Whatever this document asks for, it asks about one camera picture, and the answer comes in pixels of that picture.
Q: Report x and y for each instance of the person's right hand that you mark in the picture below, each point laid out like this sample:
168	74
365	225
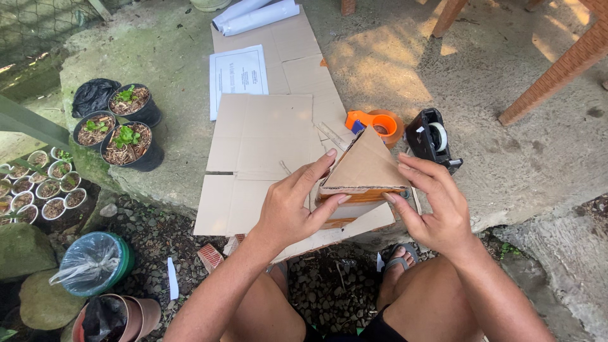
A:
437	213

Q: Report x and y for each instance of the person's left hand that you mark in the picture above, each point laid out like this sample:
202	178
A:
285	209

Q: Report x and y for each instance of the triangular cardboard box piece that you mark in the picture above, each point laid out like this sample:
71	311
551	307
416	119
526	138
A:
363	166

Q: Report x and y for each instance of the grey sandal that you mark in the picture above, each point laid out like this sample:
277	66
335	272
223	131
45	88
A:
401	259
280	268

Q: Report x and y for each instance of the flat cut cardboard sheet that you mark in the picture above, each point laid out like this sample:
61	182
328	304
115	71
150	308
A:
256	142

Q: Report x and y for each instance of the small white paper scrap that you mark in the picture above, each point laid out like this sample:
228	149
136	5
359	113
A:
380	262

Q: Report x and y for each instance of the black clear-tape dispenser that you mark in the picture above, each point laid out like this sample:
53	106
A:
427	137

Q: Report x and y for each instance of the clear plastic ruler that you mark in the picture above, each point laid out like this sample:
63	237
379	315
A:
331	136

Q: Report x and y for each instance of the person's right leg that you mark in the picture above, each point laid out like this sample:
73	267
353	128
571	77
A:
427	304

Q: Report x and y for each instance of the person's leg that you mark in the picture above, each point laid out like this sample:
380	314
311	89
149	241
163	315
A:
270	318
427	304

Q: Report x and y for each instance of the orange brown-tape dispenser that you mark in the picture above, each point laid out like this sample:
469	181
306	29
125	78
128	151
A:
380	124

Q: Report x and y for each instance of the person's left leg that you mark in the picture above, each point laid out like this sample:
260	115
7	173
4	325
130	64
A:
270	318

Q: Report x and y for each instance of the white paper strip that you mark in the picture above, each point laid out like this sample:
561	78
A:
173	280

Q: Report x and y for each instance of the white printed paper sheet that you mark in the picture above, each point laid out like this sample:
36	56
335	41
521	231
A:
237	76

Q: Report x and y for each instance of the long flattened cardboard sheet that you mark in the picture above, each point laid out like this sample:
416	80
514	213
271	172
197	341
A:
294	61

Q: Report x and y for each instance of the black pot with seedling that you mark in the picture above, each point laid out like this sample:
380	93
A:
133	102
94	130
130	147

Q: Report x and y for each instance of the stacked terracotta pots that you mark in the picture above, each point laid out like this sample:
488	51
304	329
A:
137	316

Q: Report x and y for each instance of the rolled white paper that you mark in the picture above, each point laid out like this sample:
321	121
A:
237	10
263	18

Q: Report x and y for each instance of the green bucket with plastic liner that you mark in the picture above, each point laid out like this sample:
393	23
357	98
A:
92	263

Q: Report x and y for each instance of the black bag inside pot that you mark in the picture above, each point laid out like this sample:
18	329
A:
102	318

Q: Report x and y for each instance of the pale ceramic pot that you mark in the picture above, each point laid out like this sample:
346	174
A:
209	4

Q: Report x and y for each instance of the crumpled black plastic bag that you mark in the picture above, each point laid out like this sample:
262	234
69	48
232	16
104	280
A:
92	96

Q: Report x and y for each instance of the group of white seedling cups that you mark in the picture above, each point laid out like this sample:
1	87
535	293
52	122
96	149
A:
45	187

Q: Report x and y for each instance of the large mossy stone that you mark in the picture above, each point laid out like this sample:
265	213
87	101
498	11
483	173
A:
23	249
47	301

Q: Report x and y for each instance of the long green leaf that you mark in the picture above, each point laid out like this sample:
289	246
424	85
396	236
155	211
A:
28	121

